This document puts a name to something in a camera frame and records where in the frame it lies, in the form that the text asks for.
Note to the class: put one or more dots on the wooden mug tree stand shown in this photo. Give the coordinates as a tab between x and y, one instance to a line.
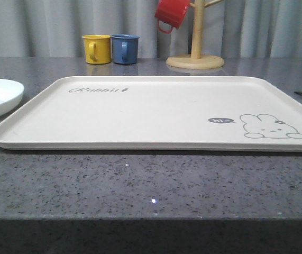
197	60

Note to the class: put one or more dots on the blue mug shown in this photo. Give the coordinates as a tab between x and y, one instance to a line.
125	48

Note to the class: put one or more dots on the yellow mug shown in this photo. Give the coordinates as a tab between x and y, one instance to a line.
97	49

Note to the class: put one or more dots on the red mug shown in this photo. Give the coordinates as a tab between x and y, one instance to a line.
171	12

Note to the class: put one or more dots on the beige rabbit serving tray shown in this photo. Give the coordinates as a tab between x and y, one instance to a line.
156	112

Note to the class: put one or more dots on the grey pleated curtain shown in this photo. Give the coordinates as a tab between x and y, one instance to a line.
231	28

